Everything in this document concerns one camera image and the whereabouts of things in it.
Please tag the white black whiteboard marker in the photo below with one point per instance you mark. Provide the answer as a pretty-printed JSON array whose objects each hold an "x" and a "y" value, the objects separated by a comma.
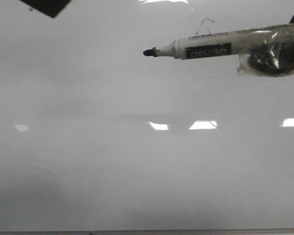
[{"x": 266, "y": 51}]

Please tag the white whiteboard with aluminium frame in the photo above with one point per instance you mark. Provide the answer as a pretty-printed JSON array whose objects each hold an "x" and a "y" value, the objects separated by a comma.
[{"x": 96, "y": 136}]

